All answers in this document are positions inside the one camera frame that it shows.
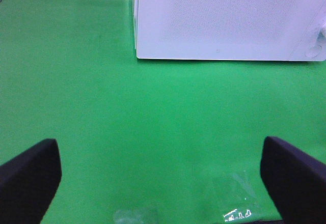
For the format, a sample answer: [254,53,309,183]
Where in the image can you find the lower white microwave knob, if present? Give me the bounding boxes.
[318,25,326,39]

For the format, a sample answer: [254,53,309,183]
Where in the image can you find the white microwave door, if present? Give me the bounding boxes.
[133,0,326,62]

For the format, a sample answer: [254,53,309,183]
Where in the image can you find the clear tape patch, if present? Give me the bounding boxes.
[203,171,262,223]

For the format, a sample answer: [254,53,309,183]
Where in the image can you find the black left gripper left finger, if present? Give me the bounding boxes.
[1,138,62,223]

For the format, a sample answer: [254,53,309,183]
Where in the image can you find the round microwave door button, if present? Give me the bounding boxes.
[305,45,322,59]

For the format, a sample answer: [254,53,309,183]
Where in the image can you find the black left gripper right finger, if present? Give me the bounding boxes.
[260,136,325,223]

